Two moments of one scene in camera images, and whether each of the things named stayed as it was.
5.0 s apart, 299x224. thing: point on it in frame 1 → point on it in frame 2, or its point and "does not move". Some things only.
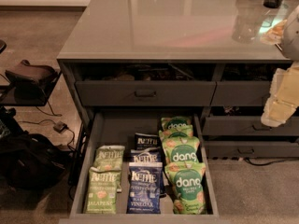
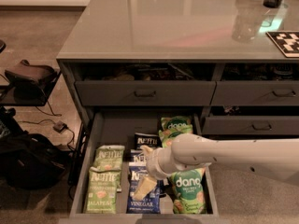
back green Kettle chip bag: x=110 y=158 does not move
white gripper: x=291 y=35 → x=154 y=162
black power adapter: x=60 y=127 does not move
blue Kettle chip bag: x=145 y=141 does not move
